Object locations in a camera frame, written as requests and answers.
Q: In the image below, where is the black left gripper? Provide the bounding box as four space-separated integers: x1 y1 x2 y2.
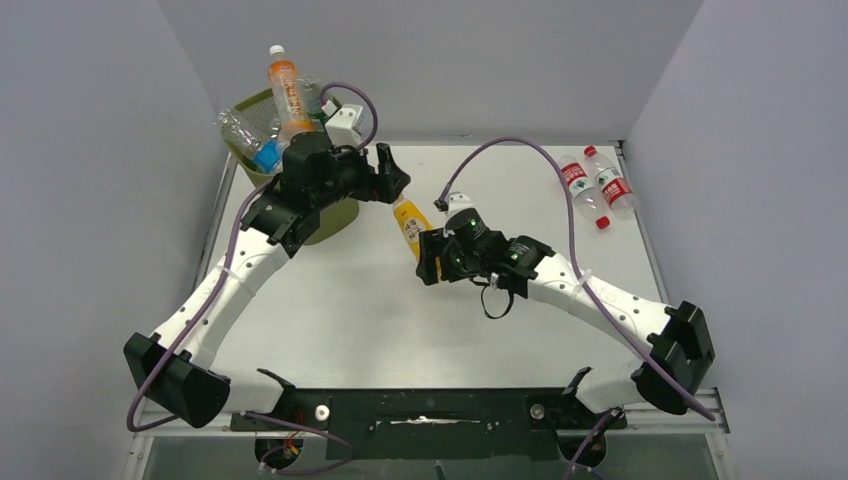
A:
311 135 408 211

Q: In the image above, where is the yellow juice bottle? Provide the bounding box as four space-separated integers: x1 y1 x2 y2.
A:
392 195 432 273

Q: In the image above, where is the orange label tea bottle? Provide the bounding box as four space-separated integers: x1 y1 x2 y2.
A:
267 45 314 141

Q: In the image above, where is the dark green label bottle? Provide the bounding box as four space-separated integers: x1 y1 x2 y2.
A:
301 77 328 131

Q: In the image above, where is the blue label water bottle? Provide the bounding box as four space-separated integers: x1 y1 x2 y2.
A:
217 109 282 175

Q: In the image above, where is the red label bottle red cap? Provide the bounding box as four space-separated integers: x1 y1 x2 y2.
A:
557 155 610 230

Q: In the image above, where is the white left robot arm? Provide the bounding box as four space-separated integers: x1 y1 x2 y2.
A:
124 104 410 432

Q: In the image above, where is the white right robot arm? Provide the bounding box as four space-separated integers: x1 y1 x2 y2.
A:
416 192 715 427

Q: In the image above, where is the green plastic mesh bin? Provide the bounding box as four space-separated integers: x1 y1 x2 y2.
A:
216 89 360 246

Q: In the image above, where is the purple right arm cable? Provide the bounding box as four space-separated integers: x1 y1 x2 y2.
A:
433 137 718 480

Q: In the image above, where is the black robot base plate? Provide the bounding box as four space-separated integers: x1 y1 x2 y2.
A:
230 387 600 461

